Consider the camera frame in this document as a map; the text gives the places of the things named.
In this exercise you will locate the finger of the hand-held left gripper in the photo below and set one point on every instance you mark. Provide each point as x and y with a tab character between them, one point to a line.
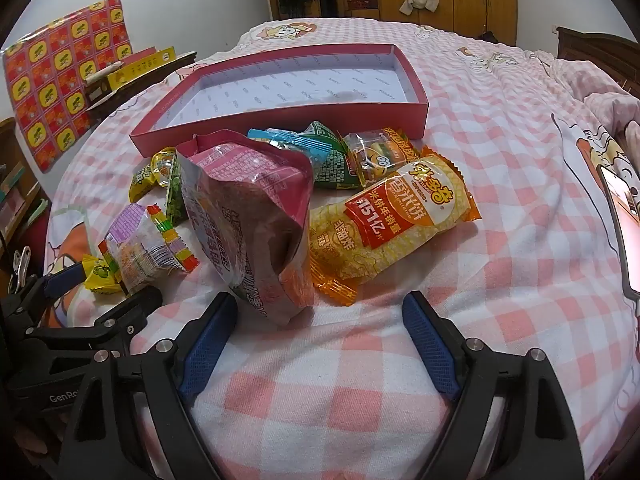
61	282
135	307

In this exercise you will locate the yellow rice cracker packet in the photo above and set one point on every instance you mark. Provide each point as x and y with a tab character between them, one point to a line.
390	230

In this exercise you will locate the green foil snack packet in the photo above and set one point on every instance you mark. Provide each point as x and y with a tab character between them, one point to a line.
332	167

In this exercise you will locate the red yellow patterned box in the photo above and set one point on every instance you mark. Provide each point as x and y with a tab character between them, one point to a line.
55	75

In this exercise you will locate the small yellow candy packet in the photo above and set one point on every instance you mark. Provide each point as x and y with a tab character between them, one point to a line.
100	275

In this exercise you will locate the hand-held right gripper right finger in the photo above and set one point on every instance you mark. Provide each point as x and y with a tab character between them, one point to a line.
430	352

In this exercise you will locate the paper roll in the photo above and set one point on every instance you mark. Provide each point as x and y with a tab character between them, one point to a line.
102	72

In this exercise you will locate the pink checked bed sheet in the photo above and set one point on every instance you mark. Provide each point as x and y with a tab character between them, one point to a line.
500	310

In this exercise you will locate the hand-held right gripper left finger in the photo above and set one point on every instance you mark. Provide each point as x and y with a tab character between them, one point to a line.
205	347

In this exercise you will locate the green pea snack packet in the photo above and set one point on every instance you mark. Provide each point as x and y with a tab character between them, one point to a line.
176	195

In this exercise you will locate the pink stand-up snack pouch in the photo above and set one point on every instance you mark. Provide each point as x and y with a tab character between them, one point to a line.
240	210

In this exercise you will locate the yellow green candy packet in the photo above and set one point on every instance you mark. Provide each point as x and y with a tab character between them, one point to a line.
144	178
162	161

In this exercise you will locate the smartphone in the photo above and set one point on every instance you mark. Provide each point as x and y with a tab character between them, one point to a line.
622	220

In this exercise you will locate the orange snack packet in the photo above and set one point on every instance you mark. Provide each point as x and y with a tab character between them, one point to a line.
407	147

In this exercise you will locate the dark wooden headboard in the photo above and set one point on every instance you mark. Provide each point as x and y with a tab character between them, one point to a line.
600	55

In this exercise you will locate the pink quilt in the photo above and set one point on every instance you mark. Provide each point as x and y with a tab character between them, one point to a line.
600	105

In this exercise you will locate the orange jelly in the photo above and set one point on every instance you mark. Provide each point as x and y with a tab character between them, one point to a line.
370	160

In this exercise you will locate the long yellow box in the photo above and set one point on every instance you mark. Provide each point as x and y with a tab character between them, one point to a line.
145	62

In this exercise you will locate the light blue snack packet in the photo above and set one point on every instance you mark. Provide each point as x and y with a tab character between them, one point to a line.
300	146

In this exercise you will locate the red-rimmed white tray box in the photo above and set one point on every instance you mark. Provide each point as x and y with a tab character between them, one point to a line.
300	85

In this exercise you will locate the metal spring clip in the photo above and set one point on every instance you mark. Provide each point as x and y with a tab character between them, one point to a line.
19	266

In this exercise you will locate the clear gummy candy packet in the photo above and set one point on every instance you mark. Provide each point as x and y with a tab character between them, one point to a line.
145	247

